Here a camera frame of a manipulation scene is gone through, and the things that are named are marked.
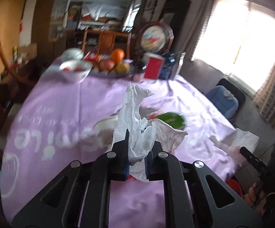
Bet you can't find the white ceramic bowl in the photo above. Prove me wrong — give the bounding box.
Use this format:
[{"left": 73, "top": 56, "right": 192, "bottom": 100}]
[{"left": 59, "top": 60, "right": 93, "bottom": 83}]

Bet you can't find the wooden chair far side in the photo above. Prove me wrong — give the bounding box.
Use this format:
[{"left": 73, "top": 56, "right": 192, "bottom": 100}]
[{"left": 81, "top": 28, "right": 132, "bottom": 59}]

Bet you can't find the red box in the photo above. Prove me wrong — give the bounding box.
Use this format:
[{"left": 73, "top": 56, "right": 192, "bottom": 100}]
[{"left": 143, "top": 52, "right": 165, "bottom": 80}]

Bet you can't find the right hand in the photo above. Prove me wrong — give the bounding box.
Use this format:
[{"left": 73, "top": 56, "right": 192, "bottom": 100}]
[{"left": 243, "top": 182, "right": 266, "bottom": 215}]

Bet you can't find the blue fish oil bottle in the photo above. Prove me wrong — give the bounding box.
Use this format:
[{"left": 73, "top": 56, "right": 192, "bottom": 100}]
[{"left": 158, "top": 52, "right": 175, "bottom": 80}]

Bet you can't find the red apple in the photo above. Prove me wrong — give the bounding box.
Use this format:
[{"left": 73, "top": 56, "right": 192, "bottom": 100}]
[{"left": 99, "top": 59, "right": 115, "bottom": 72}]

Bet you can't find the round framed fruit picture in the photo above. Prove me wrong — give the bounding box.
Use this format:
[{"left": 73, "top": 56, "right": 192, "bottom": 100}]
[{"left": 135, "top": 21, "right": 174, "bottom": 55}]

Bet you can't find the green white packet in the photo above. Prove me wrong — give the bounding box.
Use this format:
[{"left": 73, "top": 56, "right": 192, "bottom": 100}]
[{"left": 149, "top": 112, "right": 186, "bottom": 130}]

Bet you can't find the silver metal bottle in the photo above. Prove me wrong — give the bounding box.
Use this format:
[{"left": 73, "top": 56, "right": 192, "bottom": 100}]
[{"left": 170, "top": 52, "right": 186, "bottom": 79}]

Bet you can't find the white tissue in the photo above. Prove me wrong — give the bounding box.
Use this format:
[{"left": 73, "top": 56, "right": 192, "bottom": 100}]
[{"left": 112, "top": 84, "right": 188, "bottom": 182}]

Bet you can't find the dark supplement jar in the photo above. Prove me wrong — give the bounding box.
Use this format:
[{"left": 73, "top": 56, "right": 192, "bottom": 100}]
[{"left": 131, "top": 60, "right": 147, "bottom": 82}]

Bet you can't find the purple tablecloth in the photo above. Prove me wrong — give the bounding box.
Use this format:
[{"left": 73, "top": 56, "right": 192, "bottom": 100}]
[{"left": 1, "top": 59, "right": 237, "bottom": 221}]

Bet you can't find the wooden armchair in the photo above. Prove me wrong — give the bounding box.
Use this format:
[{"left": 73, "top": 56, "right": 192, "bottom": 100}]
[{"left": 0, "top": 41, "right": 42, "bottom": 103}]

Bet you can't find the blue fruit plate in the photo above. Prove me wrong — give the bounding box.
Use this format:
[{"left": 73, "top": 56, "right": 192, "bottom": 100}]
[{"left": 89, "top": 63, "right": 134, "bottom": 79}]

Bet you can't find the red plastic trash basket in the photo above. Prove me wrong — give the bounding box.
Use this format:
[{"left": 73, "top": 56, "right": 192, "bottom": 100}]
[{"left": 226, "top": 179, "right": 242, "bottom": 197}]

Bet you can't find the white lidded pot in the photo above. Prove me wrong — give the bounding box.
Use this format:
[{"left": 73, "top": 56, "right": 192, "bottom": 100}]
[{"left": 61, "top": 48, "right": 84, "bottom": 62}]

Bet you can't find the white paper bag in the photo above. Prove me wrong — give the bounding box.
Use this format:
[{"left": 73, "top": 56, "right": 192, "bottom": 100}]
[{"left": 210, "top": 128, "right": 259, "bottom": 166}]

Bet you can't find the cardboard box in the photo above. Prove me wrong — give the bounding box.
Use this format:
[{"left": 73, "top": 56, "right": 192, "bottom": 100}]
[{"left": 18, "top": 43, "right": 38, "bottom": 60}]

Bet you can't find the orange fruit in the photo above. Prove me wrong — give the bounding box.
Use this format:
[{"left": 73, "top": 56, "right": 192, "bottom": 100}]
[{"left": 110, "top": 48, "right": 124, "bottom": 64}]

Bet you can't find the wooden glass cabinet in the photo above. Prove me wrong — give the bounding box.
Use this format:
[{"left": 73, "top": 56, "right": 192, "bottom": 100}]
[{"left": 31, "top": 0, "right": 70, "bottom": 63}]

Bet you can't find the blue cushioned chair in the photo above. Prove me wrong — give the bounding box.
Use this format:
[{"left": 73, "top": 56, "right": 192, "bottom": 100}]
[{"left": 204, "top": 78, "right": 246, "bottom": 120}]

